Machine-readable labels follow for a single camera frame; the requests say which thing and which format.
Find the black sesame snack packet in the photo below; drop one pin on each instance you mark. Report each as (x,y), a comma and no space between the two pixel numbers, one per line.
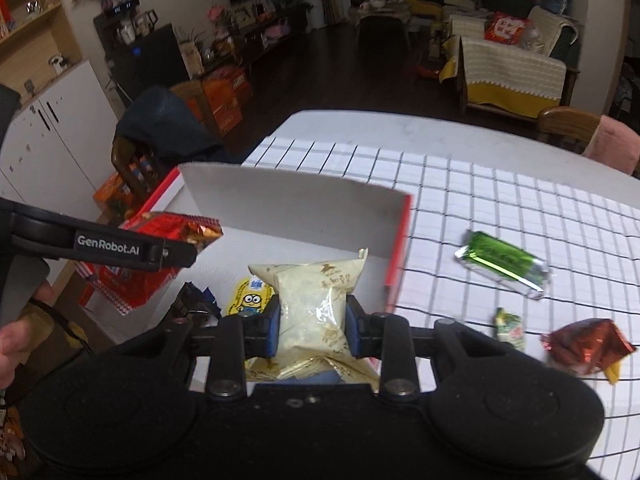
(198,306)

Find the white cabinet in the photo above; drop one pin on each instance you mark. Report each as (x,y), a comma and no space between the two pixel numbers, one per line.
(57,151)

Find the chair with dark jacket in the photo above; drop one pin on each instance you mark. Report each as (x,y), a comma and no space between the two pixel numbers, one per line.
(159,127)

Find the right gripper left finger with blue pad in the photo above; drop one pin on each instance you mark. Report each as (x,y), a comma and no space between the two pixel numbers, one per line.
(228,345)

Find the green silver snack bar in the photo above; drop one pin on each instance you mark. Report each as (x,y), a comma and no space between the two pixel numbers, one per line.
(505,264)

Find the yellow small snack packet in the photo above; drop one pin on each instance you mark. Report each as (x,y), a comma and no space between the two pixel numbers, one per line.
(612,372)

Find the red snack bag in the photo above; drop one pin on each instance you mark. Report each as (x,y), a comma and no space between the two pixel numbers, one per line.
(127,289)

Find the brown foil snack bag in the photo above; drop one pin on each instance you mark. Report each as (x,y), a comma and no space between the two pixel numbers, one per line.
(587,346)

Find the white checkered tablecloth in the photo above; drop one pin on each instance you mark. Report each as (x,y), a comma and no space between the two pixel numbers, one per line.
(590,243)

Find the red pillow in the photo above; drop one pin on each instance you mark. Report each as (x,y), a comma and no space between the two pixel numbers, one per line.
(505,29)

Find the wooden shelf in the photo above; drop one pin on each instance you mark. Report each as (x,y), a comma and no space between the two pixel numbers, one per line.
(38,45)

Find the sofa with cream cover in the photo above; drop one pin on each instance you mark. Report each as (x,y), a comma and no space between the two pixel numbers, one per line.
(520,80)

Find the cream snack packet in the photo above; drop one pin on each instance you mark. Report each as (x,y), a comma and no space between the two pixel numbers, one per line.
(311,340)

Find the pink cushion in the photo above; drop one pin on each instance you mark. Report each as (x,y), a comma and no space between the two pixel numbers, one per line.
(615,145)

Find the red cardboard box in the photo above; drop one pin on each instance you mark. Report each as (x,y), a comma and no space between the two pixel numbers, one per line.
(276,217)

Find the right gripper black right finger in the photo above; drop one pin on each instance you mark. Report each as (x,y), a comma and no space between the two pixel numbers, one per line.
(390,339)

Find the orange gift boxes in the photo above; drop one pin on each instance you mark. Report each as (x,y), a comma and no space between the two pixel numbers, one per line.
(227,90)

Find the person's left hand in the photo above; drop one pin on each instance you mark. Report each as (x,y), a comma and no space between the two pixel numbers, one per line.
(20,338)

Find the wooden chair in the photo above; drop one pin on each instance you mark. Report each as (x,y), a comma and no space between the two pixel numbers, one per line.
(567,128)

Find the yellow minion snack packet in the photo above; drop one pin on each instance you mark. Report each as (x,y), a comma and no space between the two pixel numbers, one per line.
(250,297)

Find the green jelly cup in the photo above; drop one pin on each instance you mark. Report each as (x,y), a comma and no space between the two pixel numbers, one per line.
(509,329)

